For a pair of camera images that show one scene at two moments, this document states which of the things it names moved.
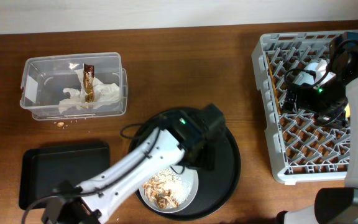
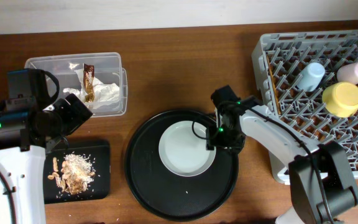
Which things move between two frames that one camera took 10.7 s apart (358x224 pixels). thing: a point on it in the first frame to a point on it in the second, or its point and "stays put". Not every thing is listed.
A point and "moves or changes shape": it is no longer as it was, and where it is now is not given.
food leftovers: [167, 189] to [75, 174]
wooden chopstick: [279, 109] stays put
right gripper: [334, 117] to [212, 140]
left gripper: [207, 160] to [76, 119]
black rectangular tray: [41, 170] stays put
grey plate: [171, 192] moves or changes shape
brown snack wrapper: [88, 79] stays put
